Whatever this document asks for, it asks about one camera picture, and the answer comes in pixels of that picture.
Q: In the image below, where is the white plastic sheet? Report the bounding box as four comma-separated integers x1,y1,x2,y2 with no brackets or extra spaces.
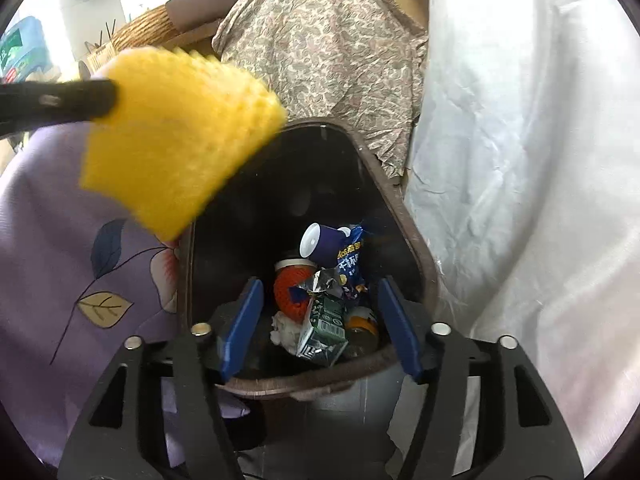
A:
402,0,640,480

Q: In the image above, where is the foil wrapper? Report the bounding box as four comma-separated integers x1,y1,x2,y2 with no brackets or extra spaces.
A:
292,267,346,306

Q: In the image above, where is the woven wicker basin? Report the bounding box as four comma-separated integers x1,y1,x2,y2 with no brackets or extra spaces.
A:
111,4,176,53

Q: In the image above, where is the purple paper cup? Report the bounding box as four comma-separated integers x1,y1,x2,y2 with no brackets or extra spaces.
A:
299,223,353,267

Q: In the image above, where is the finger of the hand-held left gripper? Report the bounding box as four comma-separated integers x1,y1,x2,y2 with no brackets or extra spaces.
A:
0,77,120,136

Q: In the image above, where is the brown trash bin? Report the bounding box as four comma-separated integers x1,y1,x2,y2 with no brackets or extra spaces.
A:
177,117,440,401

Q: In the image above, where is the purple floral tablecloth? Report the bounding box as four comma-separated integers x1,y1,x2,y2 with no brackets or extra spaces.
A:
0,122,251,466

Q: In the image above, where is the green drink carton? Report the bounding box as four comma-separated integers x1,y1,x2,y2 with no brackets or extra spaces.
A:
296,295,349,365

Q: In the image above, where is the blue snack bag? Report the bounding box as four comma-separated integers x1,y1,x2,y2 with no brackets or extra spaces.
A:
336,222,376,301

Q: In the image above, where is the clear bottle orange label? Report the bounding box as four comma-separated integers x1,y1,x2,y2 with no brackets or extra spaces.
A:
345,305,381,356

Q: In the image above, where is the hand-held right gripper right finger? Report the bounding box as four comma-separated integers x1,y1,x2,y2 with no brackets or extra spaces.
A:
377,276,585,480

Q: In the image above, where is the blue water jug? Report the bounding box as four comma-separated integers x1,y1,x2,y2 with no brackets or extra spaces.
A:
0,16,51,83

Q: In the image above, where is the yellow foam net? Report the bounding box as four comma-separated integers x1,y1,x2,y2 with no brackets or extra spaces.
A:
80,46,288,242

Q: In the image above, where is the paisley patterned cloth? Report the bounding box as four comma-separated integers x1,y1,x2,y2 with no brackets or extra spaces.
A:
212,0,431,181

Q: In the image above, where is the cream chopstick holder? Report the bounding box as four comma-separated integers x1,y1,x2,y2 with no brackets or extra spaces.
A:
82,42,118,73

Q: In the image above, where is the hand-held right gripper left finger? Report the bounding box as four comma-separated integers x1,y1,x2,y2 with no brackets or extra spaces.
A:
57,277,264,480

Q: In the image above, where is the white tissue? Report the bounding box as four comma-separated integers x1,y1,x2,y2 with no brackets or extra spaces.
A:
270,310,306,351

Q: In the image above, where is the wooden counter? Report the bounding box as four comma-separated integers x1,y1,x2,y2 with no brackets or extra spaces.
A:
160,20,226,52

